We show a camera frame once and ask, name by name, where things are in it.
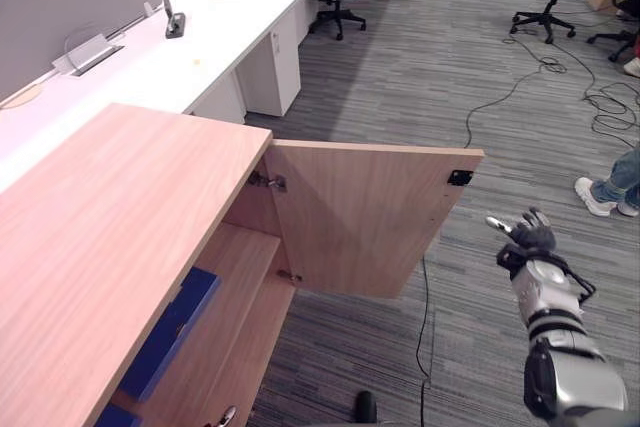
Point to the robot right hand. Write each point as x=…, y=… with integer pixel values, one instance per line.
x=537, y=238

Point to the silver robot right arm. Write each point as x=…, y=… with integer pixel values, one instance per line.
x=560, y=327

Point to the black door latch plate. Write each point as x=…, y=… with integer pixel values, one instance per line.
x=460, y=177

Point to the wooden cabinet door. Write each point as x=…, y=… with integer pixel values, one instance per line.
x=365, y=217

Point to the silver door hinge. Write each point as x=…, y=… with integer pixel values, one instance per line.
x=290, y=276
x=272, y=182

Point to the large blue folder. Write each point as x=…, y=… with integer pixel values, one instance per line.
x=170, y=332

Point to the wooden office cabinet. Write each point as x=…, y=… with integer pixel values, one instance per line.
x=110, y=227

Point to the person's white shoe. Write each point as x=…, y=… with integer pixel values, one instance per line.
x=595, y=199

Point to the person's leg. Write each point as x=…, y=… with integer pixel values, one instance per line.
x=622, y=174

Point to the black chair base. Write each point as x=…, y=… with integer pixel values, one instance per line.
x=612, y=42

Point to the black rounded robot part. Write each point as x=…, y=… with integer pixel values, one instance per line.
x=366, y=406

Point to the long white desk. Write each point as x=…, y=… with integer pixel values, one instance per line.
x=220, y=32

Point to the black desk stand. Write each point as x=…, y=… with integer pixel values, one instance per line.
x=174, y=22

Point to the round wooden desk grommet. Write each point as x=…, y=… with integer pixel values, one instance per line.
x=21, y=95

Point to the white drawer pedestal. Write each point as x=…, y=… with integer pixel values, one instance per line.
x=270, y=72

